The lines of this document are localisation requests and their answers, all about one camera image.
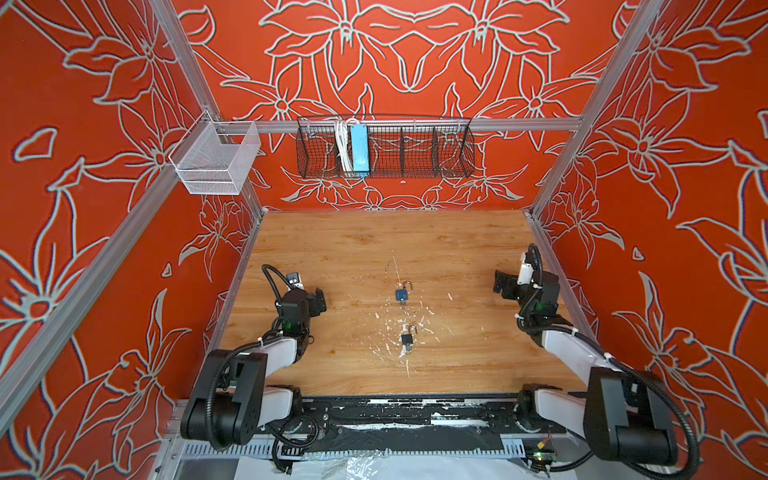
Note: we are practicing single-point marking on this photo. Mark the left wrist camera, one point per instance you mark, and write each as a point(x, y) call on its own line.
point(294, 280)

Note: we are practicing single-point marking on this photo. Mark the black wire basket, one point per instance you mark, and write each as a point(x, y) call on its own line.
point(400, 147)

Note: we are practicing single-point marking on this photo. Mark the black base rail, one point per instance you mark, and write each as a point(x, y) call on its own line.
point(428, 420)

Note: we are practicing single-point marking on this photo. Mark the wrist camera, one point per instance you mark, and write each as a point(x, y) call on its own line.
point(294, 280)
point(526, 270)

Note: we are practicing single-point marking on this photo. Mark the blue padlock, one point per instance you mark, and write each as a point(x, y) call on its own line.
point(403, 291)

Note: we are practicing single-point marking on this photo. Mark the white cable duct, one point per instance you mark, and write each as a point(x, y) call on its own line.
point(508, 448)

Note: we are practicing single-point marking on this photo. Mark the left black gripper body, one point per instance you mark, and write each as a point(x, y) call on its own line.
point(314, 305)

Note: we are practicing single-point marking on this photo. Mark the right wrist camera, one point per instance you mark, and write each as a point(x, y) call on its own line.
point(526, 270)

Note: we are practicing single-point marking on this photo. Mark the clear plastic bin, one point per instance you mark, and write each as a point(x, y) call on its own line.
point(211, 160)

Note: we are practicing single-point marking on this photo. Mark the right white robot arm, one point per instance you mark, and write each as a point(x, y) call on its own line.
point(624, 415)

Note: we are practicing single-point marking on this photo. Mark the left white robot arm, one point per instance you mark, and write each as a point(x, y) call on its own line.
point(232, 400)

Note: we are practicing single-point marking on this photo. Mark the black padlock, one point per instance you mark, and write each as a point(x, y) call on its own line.
point(407, 337)

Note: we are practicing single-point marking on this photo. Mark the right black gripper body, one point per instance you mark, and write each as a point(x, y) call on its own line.
point(513, 291)

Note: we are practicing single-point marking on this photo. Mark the light blue box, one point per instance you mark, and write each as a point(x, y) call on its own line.
point(360, 149)

